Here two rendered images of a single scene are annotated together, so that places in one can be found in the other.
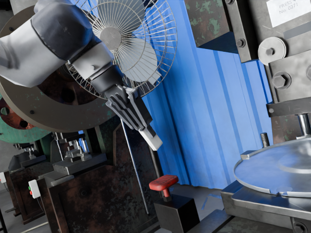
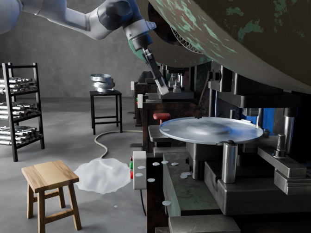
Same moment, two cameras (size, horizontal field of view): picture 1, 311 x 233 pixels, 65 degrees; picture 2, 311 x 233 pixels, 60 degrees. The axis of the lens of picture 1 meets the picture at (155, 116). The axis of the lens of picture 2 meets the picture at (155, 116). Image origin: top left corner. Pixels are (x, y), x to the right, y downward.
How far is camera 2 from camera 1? 0.61 m
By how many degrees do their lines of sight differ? 34
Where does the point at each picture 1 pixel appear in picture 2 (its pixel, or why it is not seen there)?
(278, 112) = (220, 95)
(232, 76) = not seen: outside the picture
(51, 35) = (102, 18)
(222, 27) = not seen: hidden behind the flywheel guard
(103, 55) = (137, 28)
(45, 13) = (102, 6)
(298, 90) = (214, 84)
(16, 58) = (90, 26)
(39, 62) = (98, 29)
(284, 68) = (214, 67)
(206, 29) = not seen: hidden behind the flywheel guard
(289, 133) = (276, 121)
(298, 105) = (225, 95)
